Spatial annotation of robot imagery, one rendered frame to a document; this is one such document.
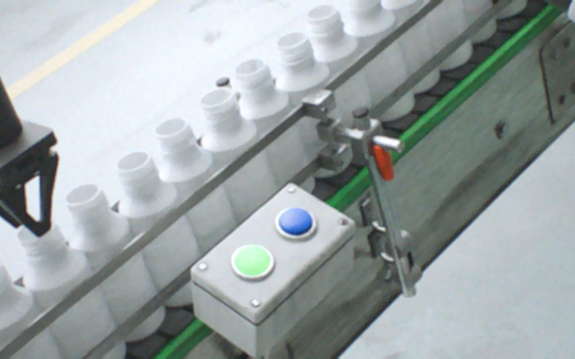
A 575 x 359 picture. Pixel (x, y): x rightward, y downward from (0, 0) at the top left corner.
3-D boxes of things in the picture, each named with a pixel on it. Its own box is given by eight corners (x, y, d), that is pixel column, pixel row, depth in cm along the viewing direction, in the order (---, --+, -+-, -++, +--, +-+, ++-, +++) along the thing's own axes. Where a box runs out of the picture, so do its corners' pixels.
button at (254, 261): (251, 248, 111) (250, 237, 110) (276, 265, 110) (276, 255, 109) (228, 268, 109) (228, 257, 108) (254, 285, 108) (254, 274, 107)
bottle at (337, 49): (365, 154, 140) (331, 26, 131) (321, 148, 143) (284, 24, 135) (390, 124, 144) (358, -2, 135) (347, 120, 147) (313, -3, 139)
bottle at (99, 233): (152, 347, 121) (95, 213, 113) (100, 345, 124) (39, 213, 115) (177, 306, 126) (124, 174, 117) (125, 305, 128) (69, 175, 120)
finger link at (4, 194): (29, 262, 108) (-12, 174, 103) (-18, 242, 113) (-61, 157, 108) (88, 217, 112) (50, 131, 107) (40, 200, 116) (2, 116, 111)
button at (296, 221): (294, 210, 114) (294, 199, 113) (318, 226, 113) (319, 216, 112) (273, 229, 113) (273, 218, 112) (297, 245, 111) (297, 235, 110)
